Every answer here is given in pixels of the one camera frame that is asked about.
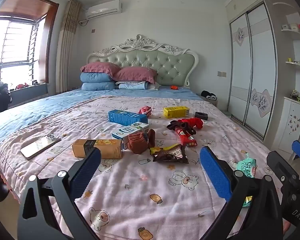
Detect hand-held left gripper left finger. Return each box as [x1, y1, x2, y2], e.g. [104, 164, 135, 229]
[17, 148, 102, 240]

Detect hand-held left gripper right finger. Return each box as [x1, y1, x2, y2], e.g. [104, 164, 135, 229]
[199, 145, 283, 240]

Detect red snack bar wrapper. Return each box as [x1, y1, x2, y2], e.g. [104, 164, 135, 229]
[174, 127, 198, 147]

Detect red cloth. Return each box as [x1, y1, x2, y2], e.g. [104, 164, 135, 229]
[181, 117, 204, 130]

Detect white cabinet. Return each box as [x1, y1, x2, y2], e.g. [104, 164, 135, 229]
[272, 97, 300, 160]

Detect orange cardboard box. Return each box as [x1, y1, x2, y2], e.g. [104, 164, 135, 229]
[72, 139, 123, 159]

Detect mint green snack wrapper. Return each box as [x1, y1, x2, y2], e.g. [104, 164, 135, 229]
[234, 154, 256, 207]

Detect brown chocolate wrapper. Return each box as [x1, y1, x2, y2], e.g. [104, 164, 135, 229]
[150, 144, 189, 164]

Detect white and blue box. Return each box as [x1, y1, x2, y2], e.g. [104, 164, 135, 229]
[112, 122, 150, 150]

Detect brown sock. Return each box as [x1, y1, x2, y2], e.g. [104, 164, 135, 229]
[127, 129, 156, 155]

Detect dark maroon sock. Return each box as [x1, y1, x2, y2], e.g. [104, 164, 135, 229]
[166, 120, 197, 135]

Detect blue cardboard box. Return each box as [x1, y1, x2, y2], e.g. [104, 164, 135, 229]
[108, 109, 149, 126]

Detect grey nightstand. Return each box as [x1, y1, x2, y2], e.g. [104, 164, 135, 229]
[201, 96, 218, 107]

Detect yellow cardboard box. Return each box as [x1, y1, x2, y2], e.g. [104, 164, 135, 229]
[163, 106, 190, 119]

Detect blue bedsheet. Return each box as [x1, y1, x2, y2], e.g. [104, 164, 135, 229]
[0, 86, 205, 153]

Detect black clothes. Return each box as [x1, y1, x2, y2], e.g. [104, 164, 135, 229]
[201, 90, 217, 99]

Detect crumpled red wrapper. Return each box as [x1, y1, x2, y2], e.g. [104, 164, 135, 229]
[138, 106, 152, 117]

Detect blue pillow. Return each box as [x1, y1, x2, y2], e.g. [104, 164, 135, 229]
[81, 82, 115, 91]
[80, 72, 114, 83]

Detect white sliding door wardrobe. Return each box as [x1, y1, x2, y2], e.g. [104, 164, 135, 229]
[225, 0, 280, 142]

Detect folded blue quilt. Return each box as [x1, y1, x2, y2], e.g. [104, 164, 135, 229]
[115, 80, 155, 90]

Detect pink pillow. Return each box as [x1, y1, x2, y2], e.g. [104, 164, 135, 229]
[80, 62, 122, 78]
[112, 67, 158, 84]

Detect black jacket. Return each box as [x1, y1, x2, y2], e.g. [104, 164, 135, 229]
[0, 81, 12, 112]

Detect bed with green tufted headboard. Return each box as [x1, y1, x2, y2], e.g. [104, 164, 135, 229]
[0, 34, 285, 240]

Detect beige curtain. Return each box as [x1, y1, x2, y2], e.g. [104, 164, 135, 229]
[55, 0, 81, 94]

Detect grey corner shelf unit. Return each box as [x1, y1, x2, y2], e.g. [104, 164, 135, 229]
[263, 0, 300, 100]

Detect white air conditioner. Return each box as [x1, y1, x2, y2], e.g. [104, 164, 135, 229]
[85, 0, 122, 19]

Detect smartphone with ring holder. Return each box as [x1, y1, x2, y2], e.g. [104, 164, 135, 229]
[20, 133, 62, 160]

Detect window with wooden frame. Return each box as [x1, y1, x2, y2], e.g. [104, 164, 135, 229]
[0, 0, 59, 85]

